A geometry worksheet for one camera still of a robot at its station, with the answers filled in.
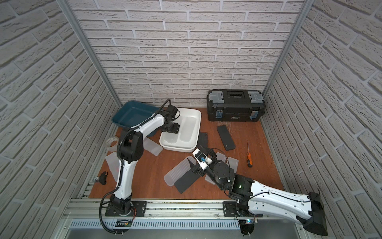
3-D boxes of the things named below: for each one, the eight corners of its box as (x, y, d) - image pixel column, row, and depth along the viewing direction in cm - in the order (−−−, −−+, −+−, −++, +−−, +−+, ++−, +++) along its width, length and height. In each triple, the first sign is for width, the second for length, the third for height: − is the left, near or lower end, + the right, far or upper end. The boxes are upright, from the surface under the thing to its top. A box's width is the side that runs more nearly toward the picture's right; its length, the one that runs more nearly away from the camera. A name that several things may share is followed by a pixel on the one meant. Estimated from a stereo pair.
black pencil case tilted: (226, 151, 97) (226, 149, 95) (216, 128, 109) (216, 126, 107) (236, 148, 99) (236, 147, 97) (225, 126, 110) (225, 124, 108)
